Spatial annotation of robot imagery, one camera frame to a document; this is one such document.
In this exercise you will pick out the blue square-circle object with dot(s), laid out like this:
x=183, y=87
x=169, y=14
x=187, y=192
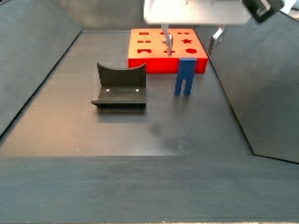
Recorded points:
x=185, y=77

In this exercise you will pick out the white and silver gripper body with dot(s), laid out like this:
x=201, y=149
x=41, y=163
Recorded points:
x=195, y=12

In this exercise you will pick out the black curved fixture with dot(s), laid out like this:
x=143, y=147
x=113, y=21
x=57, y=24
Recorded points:
x=122, y=86

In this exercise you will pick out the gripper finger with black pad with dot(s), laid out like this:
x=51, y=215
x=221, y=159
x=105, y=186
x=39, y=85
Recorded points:
x=169, y=39

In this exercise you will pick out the red shape-sorter block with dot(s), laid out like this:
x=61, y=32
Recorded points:
x=149, y=50

